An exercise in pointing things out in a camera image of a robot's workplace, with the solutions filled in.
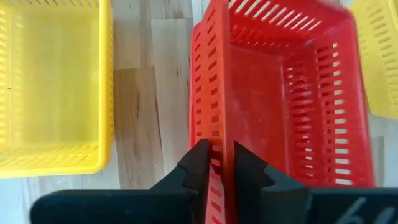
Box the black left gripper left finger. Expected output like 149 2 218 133
150 138 213 224

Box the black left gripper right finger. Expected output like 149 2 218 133
233 141 312 224

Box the red slotted plastic basket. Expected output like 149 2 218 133
188 0 376 224

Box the yellow slotted plastic basket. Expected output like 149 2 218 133
349 0 398 121
0 0 115 179

